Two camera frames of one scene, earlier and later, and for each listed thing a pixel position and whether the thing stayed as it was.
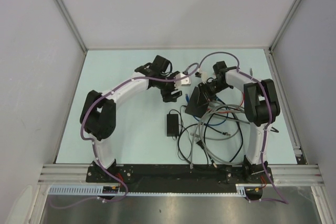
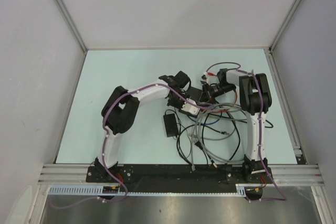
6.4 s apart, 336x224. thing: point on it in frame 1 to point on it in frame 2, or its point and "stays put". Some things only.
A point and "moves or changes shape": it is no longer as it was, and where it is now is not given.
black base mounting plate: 150,178 stays put
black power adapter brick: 172,125 stays put
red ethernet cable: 229,112 moves or changes shape
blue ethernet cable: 187,101 to 207,124
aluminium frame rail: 308,173 stays put
